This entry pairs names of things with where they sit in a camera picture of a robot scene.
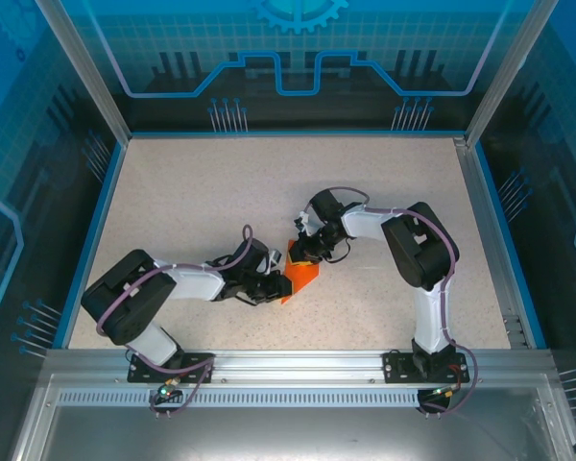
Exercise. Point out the orange paper sheet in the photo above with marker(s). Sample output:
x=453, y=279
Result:
x=307, y=276

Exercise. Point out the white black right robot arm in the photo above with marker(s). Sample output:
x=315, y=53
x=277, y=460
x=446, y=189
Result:
x=413, y=249

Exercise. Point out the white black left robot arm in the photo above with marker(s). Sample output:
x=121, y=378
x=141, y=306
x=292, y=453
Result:
x=139, y=317

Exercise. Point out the brushed steel tray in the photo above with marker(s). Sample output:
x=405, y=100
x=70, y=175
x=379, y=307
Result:
x=293, y=437

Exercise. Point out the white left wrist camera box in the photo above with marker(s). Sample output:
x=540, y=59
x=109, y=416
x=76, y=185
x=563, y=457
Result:
x=274, y=261

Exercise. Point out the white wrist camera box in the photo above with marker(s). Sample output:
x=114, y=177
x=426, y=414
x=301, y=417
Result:
x=274, y=261
x=303, y=223

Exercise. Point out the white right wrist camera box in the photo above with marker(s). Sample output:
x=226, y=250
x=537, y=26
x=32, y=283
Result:
x=303, y=223

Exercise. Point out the long aluminium mounting rail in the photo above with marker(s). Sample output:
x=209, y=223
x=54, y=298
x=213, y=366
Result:
x=297, y=365

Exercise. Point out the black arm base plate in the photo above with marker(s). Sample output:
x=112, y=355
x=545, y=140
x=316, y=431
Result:
x=396, y=367
x=136, y=374

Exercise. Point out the aluminium table edge rail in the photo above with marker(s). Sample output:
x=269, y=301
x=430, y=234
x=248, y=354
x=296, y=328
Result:
x=482, y=216

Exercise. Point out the aluminium frame post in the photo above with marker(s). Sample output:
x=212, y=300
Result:
x=92, y=86
x=508, y=72

